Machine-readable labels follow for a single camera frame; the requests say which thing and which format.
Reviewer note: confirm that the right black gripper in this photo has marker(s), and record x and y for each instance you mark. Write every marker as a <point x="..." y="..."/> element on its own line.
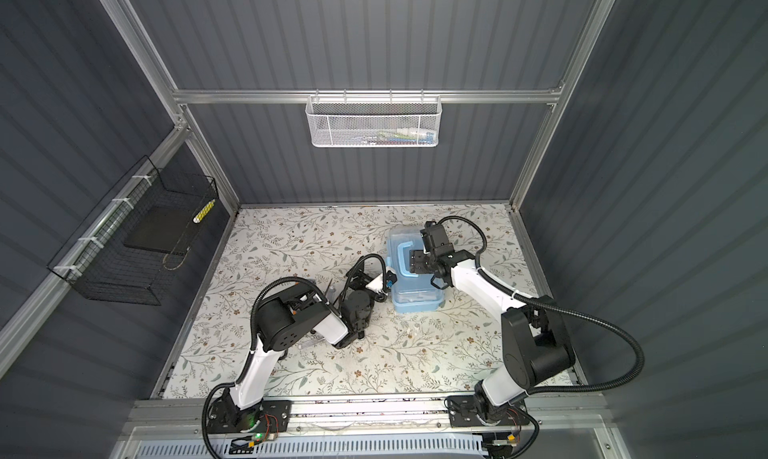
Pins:
<point x="416" y="262"/>

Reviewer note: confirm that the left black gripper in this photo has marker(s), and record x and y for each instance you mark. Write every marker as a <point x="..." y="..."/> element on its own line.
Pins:
<point x="354" y="274"/>

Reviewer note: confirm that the light blue plastic toolbox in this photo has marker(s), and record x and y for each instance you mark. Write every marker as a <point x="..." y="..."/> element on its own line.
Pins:
<point x="412" y="292"/>

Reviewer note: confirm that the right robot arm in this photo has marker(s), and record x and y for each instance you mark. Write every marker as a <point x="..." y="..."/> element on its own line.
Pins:
<point x="535" y="343"/>

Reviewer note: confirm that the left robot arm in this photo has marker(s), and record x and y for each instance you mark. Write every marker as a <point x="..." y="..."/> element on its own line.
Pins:
<point x="286" y="311"/>

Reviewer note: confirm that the items in white basket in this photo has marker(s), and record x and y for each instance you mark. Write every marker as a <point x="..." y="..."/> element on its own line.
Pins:
<point x="403" y="136"/>

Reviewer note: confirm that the white perforated front panel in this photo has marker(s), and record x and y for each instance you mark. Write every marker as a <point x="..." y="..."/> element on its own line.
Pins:
<point x="360" y="446"/>

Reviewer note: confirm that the yellow green marker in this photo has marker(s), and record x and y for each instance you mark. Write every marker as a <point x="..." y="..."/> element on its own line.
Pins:
<point x="204" y="210"/>

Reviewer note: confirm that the black pad in basket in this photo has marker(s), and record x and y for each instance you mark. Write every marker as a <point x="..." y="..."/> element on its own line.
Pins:
<point x="164" y="230"/>

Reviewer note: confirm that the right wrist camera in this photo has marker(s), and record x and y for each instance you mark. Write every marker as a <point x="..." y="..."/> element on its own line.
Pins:
<point x="435" y="238"/>

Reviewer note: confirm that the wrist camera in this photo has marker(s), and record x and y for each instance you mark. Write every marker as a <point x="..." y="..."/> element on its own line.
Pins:
<point x="435" y="238"/>
<point x="383" y="282"/>

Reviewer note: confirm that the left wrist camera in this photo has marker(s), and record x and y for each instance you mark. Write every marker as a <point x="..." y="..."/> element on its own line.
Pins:
<point x="383" y="282"/>

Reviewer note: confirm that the white wire mesh basket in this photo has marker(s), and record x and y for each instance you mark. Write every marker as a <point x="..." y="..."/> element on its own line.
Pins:
<point x="340" y="124"/>

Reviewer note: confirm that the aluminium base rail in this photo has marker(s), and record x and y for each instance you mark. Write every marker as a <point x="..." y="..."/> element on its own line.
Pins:
<point x="375" y="414"/>

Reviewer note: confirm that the black wire basket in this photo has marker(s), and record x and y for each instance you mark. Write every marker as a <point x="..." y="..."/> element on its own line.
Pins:
<point x="135" y="249"/>

